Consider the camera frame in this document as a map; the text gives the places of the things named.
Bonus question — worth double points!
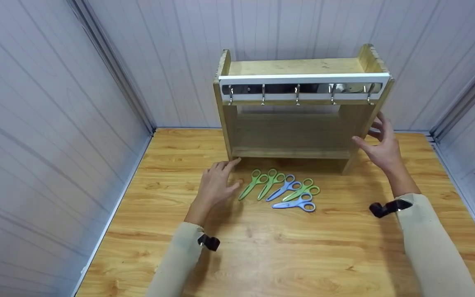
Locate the person's left forearm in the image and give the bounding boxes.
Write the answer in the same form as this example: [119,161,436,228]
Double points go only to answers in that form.
[146,199,212,297]

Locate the person's right forearm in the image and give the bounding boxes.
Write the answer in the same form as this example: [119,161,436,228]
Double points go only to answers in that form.
[386,165,475,297]

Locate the white rail with metal hooks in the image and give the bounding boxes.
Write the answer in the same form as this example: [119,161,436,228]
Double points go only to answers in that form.
[219,73,390,106]

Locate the black wrist band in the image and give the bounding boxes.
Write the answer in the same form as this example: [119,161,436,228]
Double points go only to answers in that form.
[369,199,413,219]
[198,233,221,252]

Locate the blue scissors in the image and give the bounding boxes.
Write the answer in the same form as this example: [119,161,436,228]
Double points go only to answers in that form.
[266,174,302,203]
[272,192,317,213]

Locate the green scissors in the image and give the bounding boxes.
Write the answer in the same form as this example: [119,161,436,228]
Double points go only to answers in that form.
[282,178,321,203]
[257,168,286,201]
[238,169,269,201]

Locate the wooden shelf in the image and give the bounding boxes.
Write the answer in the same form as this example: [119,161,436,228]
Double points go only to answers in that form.
[213,44,395,175]

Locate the person's right hand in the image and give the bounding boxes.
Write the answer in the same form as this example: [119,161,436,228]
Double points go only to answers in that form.
[352,111,403,176]

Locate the person's left hand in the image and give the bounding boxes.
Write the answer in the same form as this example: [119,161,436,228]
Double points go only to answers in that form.
[195,157,244,210]

